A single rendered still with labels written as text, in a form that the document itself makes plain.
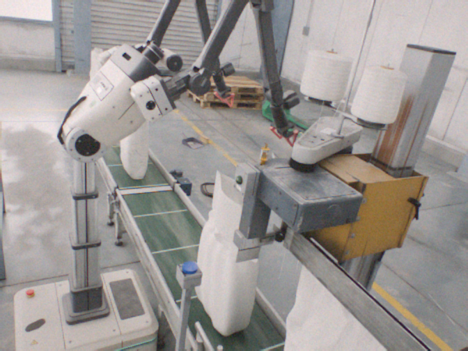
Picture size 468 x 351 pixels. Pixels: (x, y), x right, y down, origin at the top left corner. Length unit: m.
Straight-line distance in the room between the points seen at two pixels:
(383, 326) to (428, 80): 0.79
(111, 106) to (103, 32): 7.12
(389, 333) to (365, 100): 0.67
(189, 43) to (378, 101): 8.07
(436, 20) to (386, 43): 0.96
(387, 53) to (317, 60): 6.29
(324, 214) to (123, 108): 0.84
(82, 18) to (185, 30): 2.21
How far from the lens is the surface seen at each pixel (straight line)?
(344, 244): 1.42
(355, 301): 1.24
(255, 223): 1.34
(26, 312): 2.28
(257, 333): 2.01
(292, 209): 1.12
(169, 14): 2.02
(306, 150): 1.26
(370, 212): 1.42
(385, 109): 1.28
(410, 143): 1.51
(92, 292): 2.11
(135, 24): 8.75
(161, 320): 2.24
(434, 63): 1.44
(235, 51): 9.76
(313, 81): 1.45
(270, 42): 1.57
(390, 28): 7.77
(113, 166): 3.45
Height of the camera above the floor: 1.81
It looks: 24 degrees down
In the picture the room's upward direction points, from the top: 9 degrees clockwise
